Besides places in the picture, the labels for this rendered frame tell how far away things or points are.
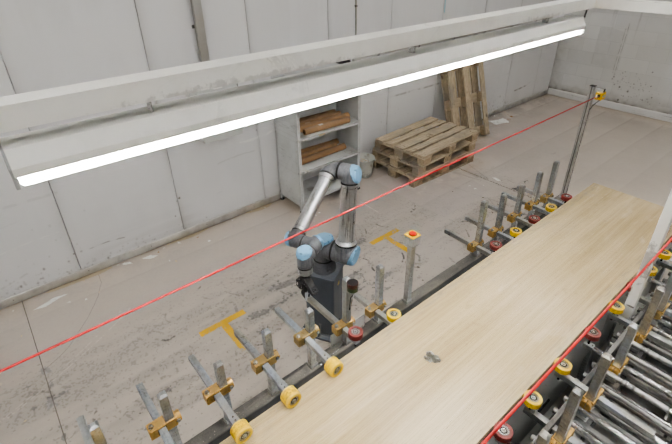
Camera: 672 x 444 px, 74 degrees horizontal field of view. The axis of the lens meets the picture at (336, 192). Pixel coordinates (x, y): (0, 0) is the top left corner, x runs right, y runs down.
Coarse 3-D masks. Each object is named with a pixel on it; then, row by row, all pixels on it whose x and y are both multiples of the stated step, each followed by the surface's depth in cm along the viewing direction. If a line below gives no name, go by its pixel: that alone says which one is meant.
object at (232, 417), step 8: (192, 360) 216; (200, 368) 212; (200, 376) 209; (208, 376) 208; (208, 384) 204; (216, 400) 198; (224, 400) 197; (224, 408) 193; (232, 416) 189; (232, 424) 187
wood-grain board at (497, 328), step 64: (512, 256) 293; (576, 256) 292; (640, 256) 291; (448, 320) 244; (512, 320) 244; (576, 320) 243; (320, 384) 210; (384, 384) 210; (448, 384) 209; (512, 384) 209
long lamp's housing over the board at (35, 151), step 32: (512, 32) 184; (544, 32) 196; (352, 64) 140; (384, 64) 141; (416, 64) 149; (448, 64) 160; (192, 96) 113; (224, 96) 112; (256, 96) 115; (288, 96) 121; (320, 96) 127; (64, 128) 94; (96, 128) 94; (128, 128) 98; (160, 128) 101; (192, 128) 106; (32, 160) 87; (64, 160) 91
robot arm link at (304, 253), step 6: (300, 246) 256; (306, 246) 255; (300, 252) 251; (306, 252) 251; (312, 252) 255; (300, 258) 251; (306, 258) 251; (312, 258) 255; (300, 264) 253; (306, 264) 253; (312, 264) 258; (300, 270) 256; (306, 270) 255
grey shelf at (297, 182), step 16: (336, 64) 482; (352, 96) 513; (304, 112) 514; (320, 112) 529; (352, 112) 522; (288, 128) 473; (336, 128) 497; (352, 128) 532; (288, 144) 484; (304, 144) 532; (352, 144) 542; (288, 160) 495; (320, 160) 514; (336, 160) 515; (352, 160) 552; (288, 176) 507; (304, 176) 551; (288, 192) 520; (304, 192) 526
